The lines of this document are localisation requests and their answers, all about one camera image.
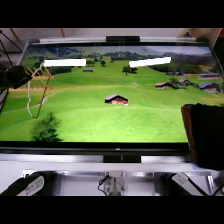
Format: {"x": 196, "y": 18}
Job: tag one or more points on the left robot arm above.
{"x": 20, "y": 185}

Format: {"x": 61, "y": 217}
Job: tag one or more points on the brown clothes hanger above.
{"x": 43, "y": 100}

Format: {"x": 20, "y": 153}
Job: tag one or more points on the brown garment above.
{"x": 187, "y": 123}

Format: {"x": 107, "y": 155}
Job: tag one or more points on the wooden rack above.
{"x": 40, "y": 80}

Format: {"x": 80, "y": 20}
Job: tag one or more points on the white clothes hanger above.
{"x": 29, "y": 96}

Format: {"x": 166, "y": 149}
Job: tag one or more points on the silver frame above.
{"x": 83, "y": 166}

